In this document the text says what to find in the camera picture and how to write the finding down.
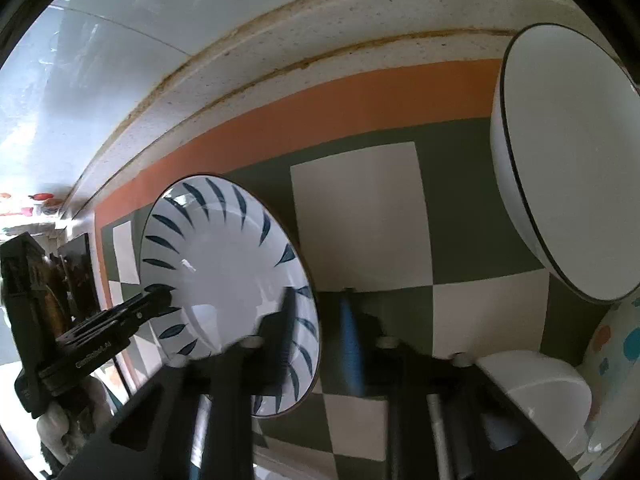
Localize large white dark-rimmed bowl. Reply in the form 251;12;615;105
489;23;640;305

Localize green white checkered mat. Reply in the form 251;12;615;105
94;58;626;480

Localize dark framed panel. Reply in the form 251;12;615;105
56;232;104;322

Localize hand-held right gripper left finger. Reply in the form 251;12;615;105
65;287;302;480

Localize small plain white bowl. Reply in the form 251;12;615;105
475;350;593;467

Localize blue leaf pattern plate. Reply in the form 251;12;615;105
139;174;321;418

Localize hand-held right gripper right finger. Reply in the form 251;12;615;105
337;287;581;480

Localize colourful wall stickers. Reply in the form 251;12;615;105
0;191;62;218

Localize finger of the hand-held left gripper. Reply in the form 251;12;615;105
107;284;177;333

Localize colourful spotted white bowl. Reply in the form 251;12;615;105
570;295;640;480

